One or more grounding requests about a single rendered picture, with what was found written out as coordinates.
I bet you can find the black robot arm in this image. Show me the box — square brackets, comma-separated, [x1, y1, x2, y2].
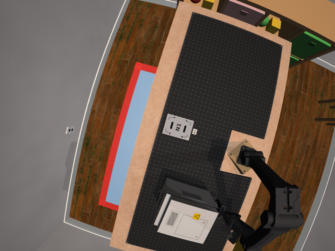
[227, 145, 304, 251]

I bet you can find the dark grey machine housing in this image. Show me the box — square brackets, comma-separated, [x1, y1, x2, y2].
[154, 175, 227, 244]

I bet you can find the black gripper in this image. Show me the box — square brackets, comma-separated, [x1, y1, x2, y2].
[221, 211, 246, 232]

